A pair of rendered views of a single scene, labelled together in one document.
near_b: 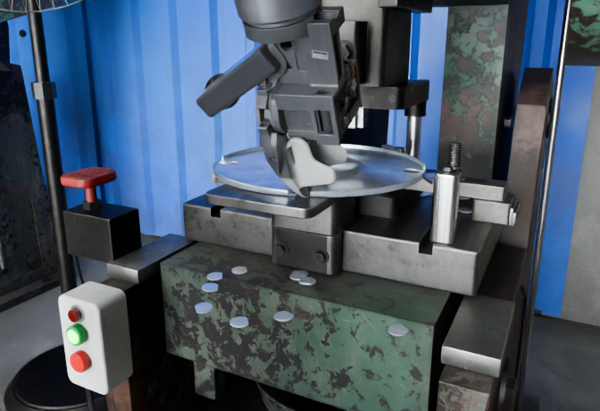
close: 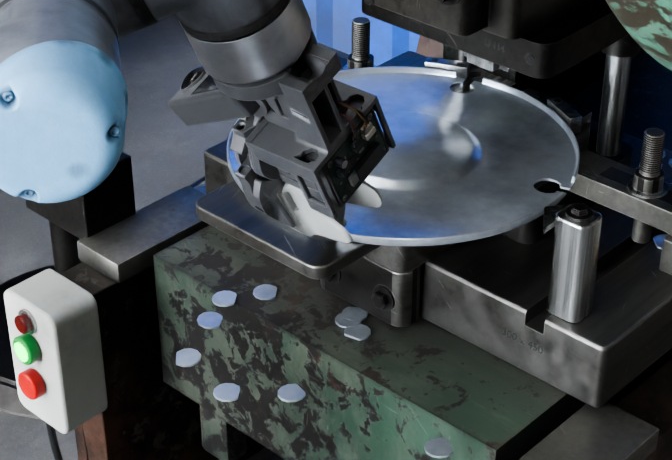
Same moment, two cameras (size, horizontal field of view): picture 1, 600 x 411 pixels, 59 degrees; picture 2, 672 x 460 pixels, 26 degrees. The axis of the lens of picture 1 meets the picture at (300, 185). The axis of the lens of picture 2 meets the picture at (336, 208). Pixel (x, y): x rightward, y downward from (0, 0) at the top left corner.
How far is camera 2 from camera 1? 0.58 m
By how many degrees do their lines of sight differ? 22
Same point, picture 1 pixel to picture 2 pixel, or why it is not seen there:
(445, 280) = (559, 374)
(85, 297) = (38, 301)
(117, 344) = (82, 369)
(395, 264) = (495, 333)
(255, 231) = not seen: hidden behind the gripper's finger
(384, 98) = (519, 55)
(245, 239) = not seen: hidden behind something
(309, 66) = (291, 121)
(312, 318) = (348, 393)
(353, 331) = (399, 426)
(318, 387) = not seen: outside the picture
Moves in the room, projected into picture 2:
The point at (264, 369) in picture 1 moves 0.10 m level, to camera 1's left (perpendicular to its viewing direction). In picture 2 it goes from (289, 443) to (183, 422)
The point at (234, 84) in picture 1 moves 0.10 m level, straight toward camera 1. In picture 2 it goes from (207, 109) to (169, 183)
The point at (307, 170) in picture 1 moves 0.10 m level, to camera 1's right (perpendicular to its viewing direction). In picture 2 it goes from (315, 220) to (453, 241)
